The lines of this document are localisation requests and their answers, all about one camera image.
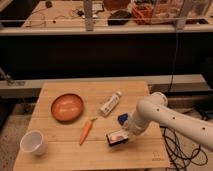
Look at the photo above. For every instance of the black whiteboard eraser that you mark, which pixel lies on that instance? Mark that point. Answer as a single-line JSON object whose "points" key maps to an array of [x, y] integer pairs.
{"points": [[117, 137]]}

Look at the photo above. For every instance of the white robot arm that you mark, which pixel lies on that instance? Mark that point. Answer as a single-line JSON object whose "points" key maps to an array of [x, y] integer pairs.
{"points": [[154, 108]]}

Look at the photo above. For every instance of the clear plastic bottle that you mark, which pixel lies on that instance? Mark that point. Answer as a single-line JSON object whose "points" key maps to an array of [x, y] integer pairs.
{"points": [[110, 104]]}

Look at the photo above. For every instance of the blue sponge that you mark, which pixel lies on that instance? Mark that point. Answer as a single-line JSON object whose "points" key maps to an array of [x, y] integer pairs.
{"points": [[122, 118]]}

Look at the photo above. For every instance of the orange bowl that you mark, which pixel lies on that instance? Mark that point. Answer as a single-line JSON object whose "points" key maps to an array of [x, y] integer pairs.
{"points": [[67, 107]]}

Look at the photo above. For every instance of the orange carrot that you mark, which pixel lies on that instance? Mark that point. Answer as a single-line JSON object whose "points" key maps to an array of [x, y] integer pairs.
{"points": [[85, 130]]}

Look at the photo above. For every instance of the black object on bench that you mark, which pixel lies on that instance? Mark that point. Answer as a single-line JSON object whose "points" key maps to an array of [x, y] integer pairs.
{"points": [[119, 17]]}

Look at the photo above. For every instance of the orange basket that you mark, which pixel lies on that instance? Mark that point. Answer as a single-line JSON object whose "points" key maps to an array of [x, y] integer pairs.
{"points": [[141, 15]]}

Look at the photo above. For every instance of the grey metal post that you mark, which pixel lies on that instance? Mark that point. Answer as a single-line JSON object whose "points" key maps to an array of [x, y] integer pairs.
{"points": [[88, 14]]}

